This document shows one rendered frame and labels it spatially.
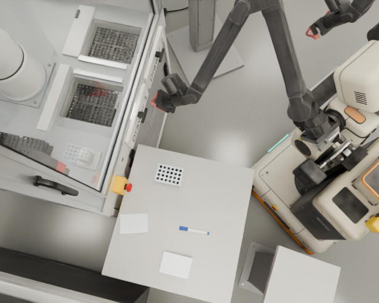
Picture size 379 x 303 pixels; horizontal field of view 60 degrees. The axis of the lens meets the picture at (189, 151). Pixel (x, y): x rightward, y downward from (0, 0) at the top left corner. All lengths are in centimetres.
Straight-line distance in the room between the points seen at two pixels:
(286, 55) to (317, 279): 98
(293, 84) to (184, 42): 167
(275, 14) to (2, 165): 80
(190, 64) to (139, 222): 145
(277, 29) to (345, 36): 197
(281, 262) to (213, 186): 45
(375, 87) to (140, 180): 103
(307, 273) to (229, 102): 139
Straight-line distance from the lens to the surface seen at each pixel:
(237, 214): 155
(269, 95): 258
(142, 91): 153
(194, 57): 263
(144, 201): 156
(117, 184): 144
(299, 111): 115
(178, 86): 126
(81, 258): 242
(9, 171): 76
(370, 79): 115
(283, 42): 108
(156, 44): 164
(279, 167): 212
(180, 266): 149
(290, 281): 159
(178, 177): 152
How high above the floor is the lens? 229
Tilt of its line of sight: 75 degrees down
